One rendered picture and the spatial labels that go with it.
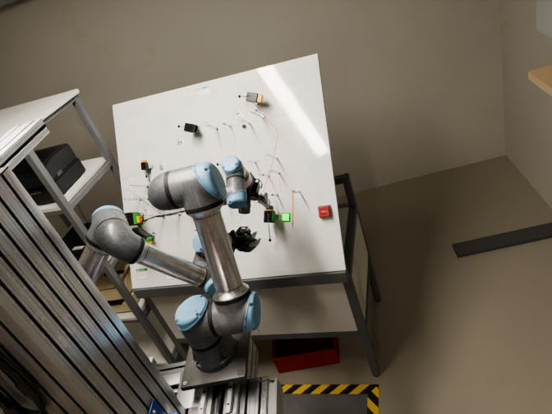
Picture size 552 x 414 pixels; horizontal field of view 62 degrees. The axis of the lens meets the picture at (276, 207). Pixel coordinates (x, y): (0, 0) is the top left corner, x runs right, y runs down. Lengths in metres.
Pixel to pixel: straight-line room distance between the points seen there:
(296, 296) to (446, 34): 2.31
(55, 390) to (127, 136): 1.70
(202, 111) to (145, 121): 0.34
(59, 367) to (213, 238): 0.51
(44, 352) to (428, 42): 3.29
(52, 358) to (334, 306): 1.55
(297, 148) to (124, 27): 2.00
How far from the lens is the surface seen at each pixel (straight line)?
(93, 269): 1.72
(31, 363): 1.17
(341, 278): 2.17
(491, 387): 2.75
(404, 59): 3.77
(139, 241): 1.56
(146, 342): 3.29
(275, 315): 2.51
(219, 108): 2.39
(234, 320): 1.41
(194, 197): 1.31
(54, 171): 2.51
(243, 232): 1.89
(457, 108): 4.03
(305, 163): 2.18
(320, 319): 2.47
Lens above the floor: 2.31
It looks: 32 degrees down
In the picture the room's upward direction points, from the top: 21 degrees counter-clockwise
